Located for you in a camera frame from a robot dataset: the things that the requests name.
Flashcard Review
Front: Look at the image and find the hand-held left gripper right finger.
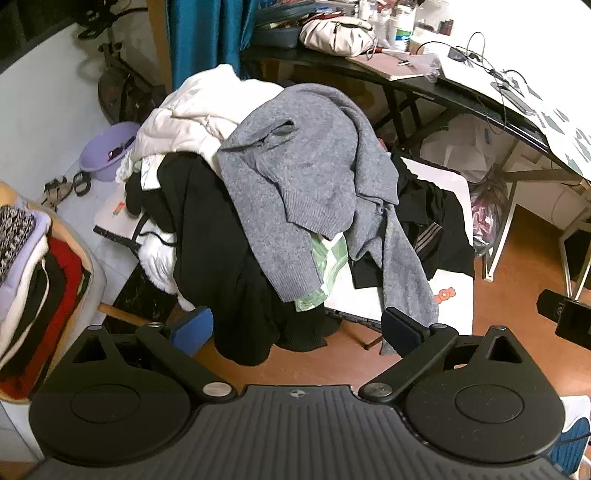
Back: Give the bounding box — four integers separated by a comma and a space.
358, 307, 533, 406

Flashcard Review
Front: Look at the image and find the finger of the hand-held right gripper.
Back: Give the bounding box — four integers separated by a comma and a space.
537, 288, 591, 344

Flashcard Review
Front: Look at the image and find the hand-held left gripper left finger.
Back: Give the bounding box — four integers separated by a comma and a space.
60, 306, 235, 408

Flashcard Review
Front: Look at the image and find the grey knit sweater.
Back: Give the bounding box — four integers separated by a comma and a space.
216, 83, 440, 356

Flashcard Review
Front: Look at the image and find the clear bag of pink clothes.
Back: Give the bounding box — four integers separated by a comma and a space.
468, 173, 509, 257

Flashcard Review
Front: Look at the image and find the stack of folded clothes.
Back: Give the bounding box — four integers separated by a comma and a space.
0, 205, 93, 402

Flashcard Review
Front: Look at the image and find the white folding table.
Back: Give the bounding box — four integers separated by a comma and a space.
95, 157, 474, 352

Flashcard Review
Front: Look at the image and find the large black garment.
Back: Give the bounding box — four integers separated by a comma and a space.
126, 152, 340, 367

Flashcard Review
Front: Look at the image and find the green and white cloth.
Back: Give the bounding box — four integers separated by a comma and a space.
295, 231, 347, 312

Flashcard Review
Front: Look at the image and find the black garment with striped trim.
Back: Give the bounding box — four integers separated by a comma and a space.
348, 154, 476, 289

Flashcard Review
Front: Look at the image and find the blue cloth item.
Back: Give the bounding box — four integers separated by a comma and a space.
551, 418, 591, 476

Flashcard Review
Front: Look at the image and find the purple plastic basin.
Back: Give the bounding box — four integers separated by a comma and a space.
79, 122, 141, 182

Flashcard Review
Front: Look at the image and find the white fleece garment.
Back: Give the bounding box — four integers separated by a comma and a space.
134, 64, 284, 174

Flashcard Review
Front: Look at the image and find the black exercise bike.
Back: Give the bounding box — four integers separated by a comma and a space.
76, 0, 167, 125

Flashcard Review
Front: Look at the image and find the geometric patterned table mat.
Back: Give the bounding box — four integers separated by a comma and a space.
436, 44, 591, 178

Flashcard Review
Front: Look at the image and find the pink notebook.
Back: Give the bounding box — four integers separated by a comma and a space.
346, 50, 430, 81

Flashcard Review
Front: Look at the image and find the black desk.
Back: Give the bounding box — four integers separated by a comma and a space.
240, 44, 555, 158

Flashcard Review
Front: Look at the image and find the teal curtain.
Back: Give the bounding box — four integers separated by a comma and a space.
166, 0, 257, 93

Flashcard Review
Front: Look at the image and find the white bottle with green label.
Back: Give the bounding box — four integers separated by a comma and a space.
385, 14, 413, 52

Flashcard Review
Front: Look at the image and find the beige handbag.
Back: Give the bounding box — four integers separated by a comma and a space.
299, 16, 379, 56

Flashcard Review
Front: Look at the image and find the blue zip case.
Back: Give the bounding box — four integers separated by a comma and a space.
252, 4, 324, 51

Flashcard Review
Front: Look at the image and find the cluster of small bottles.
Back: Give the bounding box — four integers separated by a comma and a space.
355, 0, 455, 35

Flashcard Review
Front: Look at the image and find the grey metal table frame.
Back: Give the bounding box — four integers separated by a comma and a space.
482, 134, 591, 298

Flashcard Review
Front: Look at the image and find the beige strappy sandal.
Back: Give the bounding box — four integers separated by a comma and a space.
39, 178, 75, 210

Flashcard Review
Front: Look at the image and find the tangle of dark cables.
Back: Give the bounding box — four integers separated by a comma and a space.
416, 31, 543, 116

